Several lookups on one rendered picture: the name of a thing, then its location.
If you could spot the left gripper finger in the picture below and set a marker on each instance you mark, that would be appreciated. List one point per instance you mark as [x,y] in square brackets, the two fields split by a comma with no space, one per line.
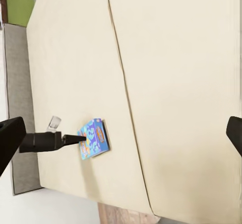
[70,139]

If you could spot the door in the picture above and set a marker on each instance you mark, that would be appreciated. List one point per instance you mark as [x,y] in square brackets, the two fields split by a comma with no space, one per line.
[16,12]

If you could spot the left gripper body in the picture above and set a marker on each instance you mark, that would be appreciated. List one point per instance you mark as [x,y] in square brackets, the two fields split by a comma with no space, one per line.
[47,142]

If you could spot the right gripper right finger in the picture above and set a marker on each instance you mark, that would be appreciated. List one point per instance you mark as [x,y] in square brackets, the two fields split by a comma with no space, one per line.
[234,132]

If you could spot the board game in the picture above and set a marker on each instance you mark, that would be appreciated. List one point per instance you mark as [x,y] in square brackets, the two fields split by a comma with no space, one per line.
[95,142]

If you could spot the bed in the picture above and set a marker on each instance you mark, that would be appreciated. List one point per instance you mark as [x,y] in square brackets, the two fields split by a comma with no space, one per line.
[164,76]

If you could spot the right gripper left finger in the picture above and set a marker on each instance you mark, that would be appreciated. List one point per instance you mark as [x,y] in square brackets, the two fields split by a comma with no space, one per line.
[12,133]

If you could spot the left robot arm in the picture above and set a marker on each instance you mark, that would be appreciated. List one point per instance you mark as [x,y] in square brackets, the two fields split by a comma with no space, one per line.
[49,141]

